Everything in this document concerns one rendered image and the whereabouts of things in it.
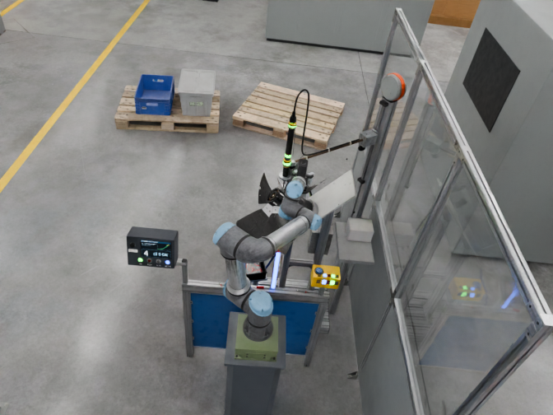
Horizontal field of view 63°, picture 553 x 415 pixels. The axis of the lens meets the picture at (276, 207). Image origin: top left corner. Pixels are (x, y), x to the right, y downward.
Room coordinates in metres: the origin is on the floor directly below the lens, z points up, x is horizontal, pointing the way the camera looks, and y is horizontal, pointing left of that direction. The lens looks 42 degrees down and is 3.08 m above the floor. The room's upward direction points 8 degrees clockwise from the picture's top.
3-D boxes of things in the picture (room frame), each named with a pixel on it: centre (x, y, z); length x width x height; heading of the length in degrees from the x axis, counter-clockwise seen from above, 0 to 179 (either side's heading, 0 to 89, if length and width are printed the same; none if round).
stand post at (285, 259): (2.19, -0.12, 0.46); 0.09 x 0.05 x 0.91; 3
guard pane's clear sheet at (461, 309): (2.09, -0.74, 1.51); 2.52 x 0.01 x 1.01; 3
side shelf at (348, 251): (2.20, -0.57, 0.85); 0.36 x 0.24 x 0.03; 3
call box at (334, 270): (1.71, -0.34, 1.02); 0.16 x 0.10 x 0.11; 93
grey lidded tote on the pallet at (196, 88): (4.90, 1.14, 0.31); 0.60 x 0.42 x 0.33; 9
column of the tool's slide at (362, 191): (2.50, -0.59, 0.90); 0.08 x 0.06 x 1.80; 38
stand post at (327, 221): (2.20, -0.35, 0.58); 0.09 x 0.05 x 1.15; 3
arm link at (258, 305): (1.27, 0.02, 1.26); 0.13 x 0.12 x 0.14; 55
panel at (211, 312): (1.69, 0.05, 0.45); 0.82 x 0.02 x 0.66; 93
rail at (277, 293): (1.69, 0.05, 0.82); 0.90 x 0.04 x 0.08; 93
